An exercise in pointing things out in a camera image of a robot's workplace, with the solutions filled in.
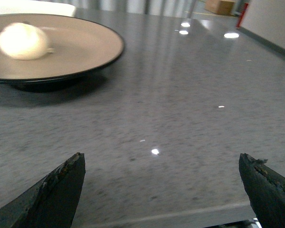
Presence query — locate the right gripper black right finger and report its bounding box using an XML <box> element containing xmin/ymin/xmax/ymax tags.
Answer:
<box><xmin>239</xmin><ymin>153</ymin><xmax>285</xmax><ymax>228</ymax></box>

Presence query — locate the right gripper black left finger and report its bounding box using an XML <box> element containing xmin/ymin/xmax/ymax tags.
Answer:
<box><xmin>0</xmin><ymin>153</ymin><xmax>86</xmax><ymax>228</ymax></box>

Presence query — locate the beige plate with black rim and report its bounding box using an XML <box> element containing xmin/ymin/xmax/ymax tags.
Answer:
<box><xmin>0</xmin><ymin>14</ymin><xmax>125</xmax><ymax>90</ymax></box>

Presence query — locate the white steamed bun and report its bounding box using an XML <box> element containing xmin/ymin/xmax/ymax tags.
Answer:
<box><xmin>0</xmin><ymin>22</ymin><xmax>55</xmax><ymax>60</ymax></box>

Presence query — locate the white bear print tray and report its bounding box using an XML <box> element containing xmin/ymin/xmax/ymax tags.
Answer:
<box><xmin>0</xmin><ymin>0</ymin><xmax>76</xmax><ymax>17</ymax></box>

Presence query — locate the brown cardboard box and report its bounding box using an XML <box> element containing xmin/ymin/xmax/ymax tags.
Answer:
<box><xmin>205</xmin><ymin>0</ymin><xmax>235</xmax><ymax>16</ymax></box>

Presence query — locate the grey pleated curtain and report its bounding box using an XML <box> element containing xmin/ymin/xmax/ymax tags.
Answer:
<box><xmin>68</xmin><ymin>0</ymin><xmax>200</xmax><ymax>18</ymax></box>

